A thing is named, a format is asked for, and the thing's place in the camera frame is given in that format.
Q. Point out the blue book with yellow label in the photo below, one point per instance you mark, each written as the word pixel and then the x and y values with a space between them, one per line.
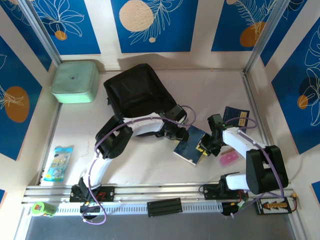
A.
pixel 232 113
pixel 187 150

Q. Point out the pink eraser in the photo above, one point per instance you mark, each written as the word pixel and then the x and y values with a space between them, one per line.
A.
pixel 228 158

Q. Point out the black backpack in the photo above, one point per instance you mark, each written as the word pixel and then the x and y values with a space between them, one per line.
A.
pixel 140 95

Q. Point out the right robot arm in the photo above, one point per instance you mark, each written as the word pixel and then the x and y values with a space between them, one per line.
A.
pixel 265 170

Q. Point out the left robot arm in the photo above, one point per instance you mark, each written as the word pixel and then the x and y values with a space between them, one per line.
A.
pixel 112 140

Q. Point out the mint green zip case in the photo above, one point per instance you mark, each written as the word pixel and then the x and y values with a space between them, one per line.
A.
pixel 73 81

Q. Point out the black slotted block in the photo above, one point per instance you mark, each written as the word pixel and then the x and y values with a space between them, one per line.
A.
pixel 163 207

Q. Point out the black board with yellow connectors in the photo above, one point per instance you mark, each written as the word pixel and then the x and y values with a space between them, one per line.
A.
pixel 272 205

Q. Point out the grey metal plate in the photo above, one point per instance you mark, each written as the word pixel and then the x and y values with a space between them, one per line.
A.
pixel 160 228

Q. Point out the blue sticker packet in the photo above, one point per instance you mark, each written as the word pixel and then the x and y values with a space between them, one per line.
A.
pixel 58 163

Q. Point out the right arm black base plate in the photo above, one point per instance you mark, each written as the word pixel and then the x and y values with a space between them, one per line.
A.
pixel 211 192

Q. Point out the aluminium side rail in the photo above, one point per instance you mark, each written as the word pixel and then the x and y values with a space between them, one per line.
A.
pixel 55 120
pixel 250 90

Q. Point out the aluminium front rail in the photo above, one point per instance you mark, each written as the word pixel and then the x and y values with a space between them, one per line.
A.
pixel 160 190

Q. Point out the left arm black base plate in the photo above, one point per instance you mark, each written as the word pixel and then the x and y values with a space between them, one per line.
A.
pixel 107 193

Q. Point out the aluminium corner post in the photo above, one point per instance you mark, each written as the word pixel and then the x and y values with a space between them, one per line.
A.
pixel 40 30
pixel 265 32

